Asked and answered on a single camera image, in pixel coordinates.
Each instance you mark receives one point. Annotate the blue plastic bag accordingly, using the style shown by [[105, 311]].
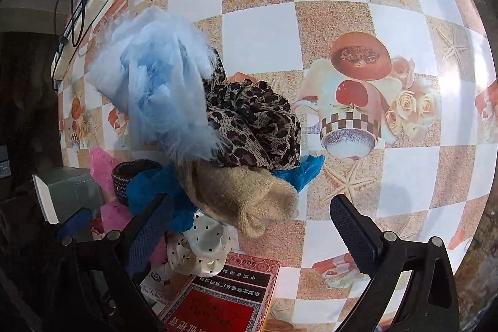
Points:
[[155, 184]]

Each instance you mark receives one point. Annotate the white polka dot scrunchie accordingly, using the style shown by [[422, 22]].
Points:
[[206, 242]]

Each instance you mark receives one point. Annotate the beige knitted sock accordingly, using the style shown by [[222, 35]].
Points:
[[241, 196]]

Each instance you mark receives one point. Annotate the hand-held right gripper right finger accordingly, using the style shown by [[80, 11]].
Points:
[[356, 234]]

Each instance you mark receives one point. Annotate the small white packet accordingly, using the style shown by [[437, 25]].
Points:
[[155, 279]]

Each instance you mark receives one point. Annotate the leopard print scarf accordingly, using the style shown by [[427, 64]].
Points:
[[253, 126]]

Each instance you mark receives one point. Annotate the light blue fluffy scarf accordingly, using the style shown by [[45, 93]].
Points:
[[155, 83]]

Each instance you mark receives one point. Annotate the red cardboard box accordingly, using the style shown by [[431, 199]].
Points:
[[218, 308]]

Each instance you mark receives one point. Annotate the printed checkered tablecloth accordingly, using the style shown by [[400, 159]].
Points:
[[256, 28]]

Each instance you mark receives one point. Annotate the grey-green cardboard box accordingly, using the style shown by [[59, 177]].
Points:
[[66, 192]]

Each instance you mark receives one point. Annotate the dark knitted headband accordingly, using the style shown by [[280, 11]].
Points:
[[122, 180]]

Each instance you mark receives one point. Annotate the pink mesh bath sponge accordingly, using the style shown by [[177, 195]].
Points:
[[101, 164]]

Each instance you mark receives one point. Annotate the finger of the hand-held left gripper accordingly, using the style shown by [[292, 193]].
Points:
[[76, 221]]

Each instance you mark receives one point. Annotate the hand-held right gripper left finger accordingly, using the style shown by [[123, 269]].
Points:
[[148, 234]]

